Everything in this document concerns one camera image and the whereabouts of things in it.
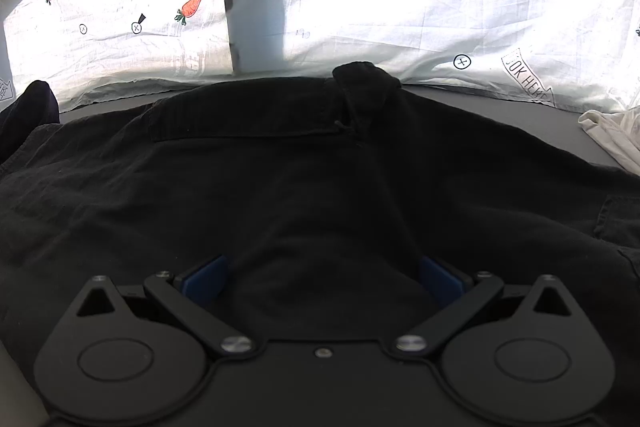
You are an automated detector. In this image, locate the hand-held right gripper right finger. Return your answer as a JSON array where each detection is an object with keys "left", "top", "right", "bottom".
[{"left": 393, "top": 255, "right": 579, "bottom": 355}]

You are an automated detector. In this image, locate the white printed pillow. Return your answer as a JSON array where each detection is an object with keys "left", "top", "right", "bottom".
[{"left": 0, "top": 0, "right": 237, "bottom": 110}]

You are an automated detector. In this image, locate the dark cloth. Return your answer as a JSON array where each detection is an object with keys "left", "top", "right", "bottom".
[{"left": 0, "top": 79, "right": 62, "bottom": 142}]

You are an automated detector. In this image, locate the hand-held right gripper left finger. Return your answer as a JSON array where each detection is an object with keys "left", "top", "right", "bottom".
[{"left": 75, "top": 255, "right": 257, "bottom": 355}]

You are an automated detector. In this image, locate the cream white garment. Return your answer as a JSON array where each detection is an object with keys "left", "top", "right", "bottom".
[{"left": 577, "top": 107, "right": 640, "bottom": 171}]

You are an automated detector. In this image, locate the black garment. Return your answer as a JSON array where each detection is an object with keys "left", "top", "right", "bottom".
[{"left": 0, "top": 62, "right": 640, "bottom": 427}]

